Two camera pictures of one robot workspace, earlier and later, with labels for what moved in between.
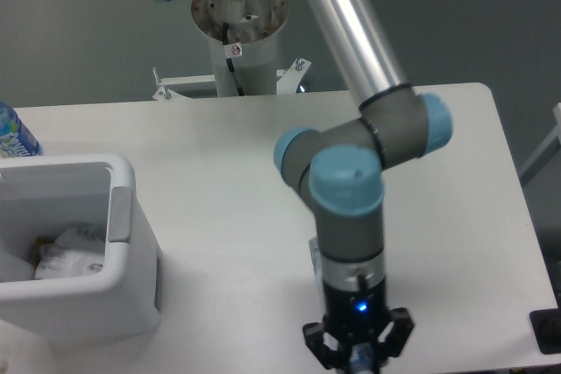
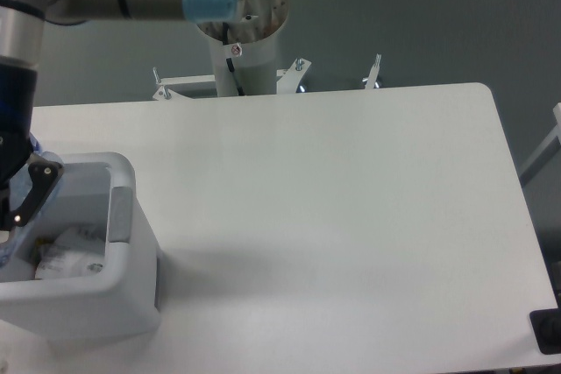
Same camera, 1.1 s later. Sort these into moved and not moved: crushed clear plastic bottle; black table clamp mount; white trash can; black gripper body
Moved: crushed clear plastic bottle; black gripper body
Not moved: white trash can; black table clamp mount
